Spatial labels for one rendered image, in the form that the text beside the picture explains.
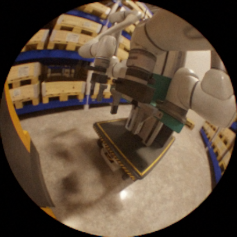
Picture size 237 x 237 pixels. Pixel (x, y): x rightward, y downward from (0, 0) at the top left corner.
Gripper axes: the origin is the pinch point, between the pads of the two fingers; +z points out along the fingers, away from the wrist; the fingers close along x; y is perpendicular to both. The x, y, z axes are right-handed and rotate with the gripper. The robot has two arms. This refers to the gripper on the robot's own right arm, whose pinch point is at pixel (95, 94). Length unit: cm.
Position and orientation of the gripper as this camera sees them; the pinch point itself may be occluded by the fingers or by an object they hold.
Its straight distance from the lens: 52.1
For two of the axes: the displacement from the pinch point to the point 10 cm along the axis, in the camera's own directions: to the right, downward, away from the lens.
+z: -2.5, 8.6, 4.5
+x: -5.9, -5.0, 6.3
